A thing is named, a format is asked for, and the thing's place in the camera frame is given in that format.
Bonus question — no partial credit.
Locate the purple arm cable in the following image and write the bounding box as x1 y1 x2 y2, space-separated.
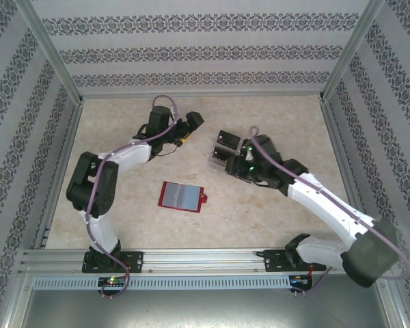
249 126 410 297
85 94 178 299

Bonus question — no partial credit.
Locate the black credit card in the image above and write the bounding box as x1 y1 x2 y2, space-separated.
217 129 243 148
213 146 239 162

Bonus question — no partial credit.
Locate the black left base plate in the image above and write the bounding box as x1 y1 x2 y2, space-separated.
82 251 145 274

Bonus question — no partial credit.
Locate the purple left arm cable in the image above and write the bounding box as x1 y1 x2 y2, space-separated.
85 94 178 299

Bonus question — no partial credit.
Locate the thin black cable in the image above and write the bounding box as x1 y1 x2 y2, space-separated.
155 142 179 157

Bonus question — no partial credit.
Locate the circuit board with green light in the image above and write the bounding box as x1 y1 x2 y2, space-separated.
98 276 128 288

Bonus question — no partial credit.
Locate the slotted grey cable duct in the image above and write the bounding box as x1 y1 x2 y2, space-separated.
31 275 292 290

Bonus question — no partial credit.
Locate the small circuit board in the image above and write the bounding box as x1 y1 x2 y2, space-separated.
290 274 312 287

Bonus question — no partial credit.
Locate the aluminium side rail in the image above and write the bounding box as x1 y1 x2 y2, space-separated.
36 100 86 250
320 97 365 221

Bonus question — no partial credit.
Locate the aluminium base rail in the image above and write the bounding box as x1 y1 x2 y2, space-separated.
20 248 390 275

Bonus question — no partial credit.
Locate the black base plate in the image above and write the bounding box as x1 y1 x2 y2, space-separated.
82 251 145 274
263 249 329 273

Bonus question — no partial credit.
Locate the aluminium frame post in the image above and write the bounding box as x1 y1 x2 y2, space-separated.
318 0 390 103
13 0 85 103

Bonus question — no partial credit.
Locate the red card holder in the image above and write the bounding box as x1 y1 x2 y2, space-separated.
157 180 209 213

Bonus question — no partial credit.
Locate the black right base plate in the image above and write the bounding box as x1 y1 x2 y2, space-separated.
263 249 329 273

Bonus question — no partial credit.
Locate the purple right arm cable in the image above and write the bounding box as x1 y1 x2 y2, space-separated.
249 126 410 297

